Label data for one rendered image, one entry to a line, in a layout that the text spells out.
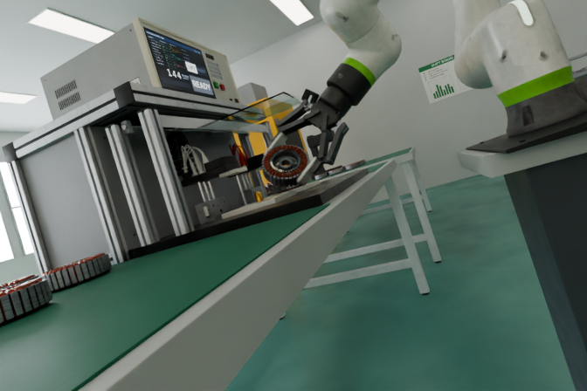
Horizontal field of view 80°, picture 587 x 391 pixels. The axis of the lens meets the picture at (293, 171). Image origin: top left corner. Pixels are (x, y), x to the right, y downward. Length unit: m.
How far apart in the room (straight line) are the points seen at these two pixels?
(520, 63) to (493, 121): 5.44
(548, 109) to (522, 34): 0.15
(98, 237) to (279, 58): 6.04
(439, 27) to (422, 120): 1.47
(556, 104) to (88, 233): 1.02
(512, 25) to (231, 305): 0.71
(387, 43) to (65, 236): 0.89
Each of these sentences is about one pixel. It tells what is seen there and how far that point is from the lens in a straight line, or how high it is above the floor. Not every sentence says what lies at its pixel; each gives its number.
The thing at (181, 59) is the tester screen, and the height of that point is 1.24.
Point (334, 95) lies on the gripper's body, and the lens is 0.82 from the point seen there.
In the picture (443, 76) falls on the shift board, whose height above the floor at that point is 1.64.
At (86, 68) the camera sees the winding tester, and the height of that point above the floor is 1.27.
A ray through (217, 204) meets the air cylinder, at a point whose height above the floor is 0.81.
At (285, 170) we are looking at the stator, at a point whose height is 0.84.
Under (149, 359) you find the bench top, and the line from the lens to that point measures 0.21.
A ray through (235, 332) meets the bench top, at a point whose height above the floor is 0.72.
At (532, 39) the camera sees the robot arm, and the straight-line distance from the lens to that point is 0.82.
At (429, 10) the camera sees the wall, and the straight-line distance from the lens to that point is 6.47.
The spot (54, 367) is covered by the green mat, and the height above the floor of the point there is 0.75.
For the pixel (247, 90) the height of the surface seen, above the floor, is 2.21.
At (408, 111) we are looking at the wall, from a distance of 6.16.
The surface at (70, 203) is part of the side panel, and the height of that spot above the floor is 0.92.
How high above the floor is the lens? 0.81
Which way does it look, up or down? 1 degrees up
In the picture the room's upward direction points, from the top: 18 degrees counter-clockwise
